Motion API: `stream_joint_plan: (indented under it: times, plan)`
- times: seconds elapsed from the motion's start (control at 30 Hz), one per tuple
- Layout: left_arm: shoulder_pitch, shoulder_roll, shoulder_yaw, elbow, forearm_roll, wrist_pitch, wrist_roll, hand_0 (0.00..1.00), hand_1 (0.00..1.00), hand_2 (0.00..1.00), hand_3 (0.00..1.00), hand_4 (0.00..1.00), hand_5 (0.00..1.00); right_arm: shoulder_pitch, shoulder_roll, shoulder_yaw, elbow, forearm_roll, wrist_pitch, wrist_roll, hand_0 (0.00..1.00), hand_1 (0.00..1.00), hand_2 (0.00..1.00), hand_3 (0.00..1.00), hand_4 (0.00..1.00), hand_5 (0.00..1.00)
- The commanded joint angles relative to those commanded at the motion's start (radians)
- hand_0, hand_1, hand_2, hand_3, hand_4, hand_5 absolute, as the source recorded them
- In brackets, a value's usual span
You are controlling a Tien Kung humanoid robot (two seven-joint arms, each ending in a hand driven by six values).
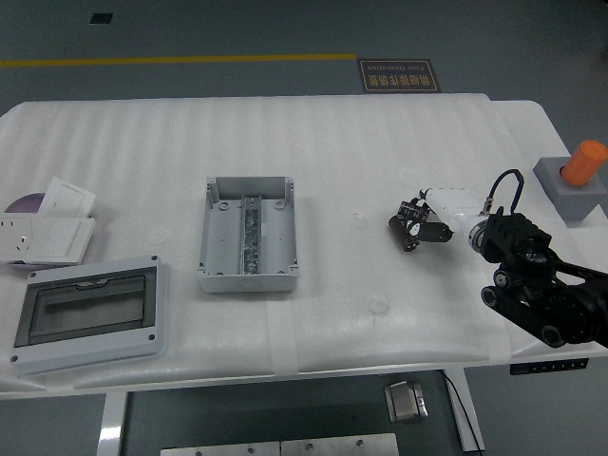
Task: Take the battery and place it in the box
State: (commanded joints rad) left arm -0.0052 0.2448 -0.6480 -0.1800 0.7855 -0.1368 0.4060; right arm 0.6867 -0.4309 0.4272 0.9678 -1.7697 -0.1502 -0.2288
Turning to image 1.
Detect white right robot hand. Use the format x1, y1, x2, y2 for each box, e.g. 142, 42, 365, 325
397, 187, 482, 246

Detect dark brown cylindrical battery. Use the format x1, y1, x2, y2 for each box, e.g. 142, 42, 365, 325
389, 216, 421, 253

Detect grey open junction box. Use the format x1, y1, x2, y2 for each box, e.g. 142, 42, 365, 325
198, 175, 302, 295

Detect grey block base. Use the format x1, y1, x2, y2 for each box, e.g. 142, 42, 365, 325
533, 155, 608, 223

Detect white foam mat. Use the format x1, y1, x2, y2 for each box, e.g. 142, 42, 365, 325
0, 92, 514, 394

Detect black floor sign orange text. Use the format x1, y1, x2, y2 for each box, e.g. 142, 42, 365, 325
356, 58, 443, 95

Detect orange cylinder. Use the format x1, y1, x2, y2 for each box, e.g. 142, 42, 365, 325
561, 139, 608, 187

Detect white tape strip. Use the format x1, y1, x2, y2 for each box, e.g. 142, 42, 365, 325
487, 303, 513, 366
264, 299, 301, 377

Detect black table control panel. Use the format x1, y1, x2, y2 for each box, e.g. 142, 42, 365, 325
509, 357, 591, 377

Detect white table leg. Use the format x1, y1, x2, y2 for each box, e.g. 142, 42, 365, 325
445, 369, 486, 453
96, 391, 129, 456

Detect grey metal plate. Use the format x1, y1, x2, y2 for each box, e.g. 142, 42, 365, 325
160, 441, 282, 456

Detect grey lid with clear window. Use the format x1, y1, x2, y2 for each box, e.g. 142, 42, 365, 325
9, 255, 170, 379

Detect purple disc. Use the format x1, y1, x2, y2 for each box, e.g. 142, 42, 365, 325
2, 191, 48, 270

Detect thin black cable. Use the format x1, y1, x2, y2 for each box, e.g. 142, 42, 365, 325
444, 371, 470, 452

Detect metal mounting rail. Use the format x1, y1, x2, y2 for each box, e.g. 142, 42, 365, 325
239, 194, 268, 276

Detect silver metal bracket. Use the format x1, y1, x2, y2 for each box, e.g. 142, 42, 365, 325
383, 379, 429, 425

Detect white wall switch panel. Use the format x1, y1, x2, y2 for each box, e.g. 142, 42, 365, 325
39, 176, 98, 219
26, 216, 98, 266

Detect white wall socket panel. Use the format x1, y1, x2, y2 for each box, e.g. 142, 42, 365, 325
0, 213, 38, 261

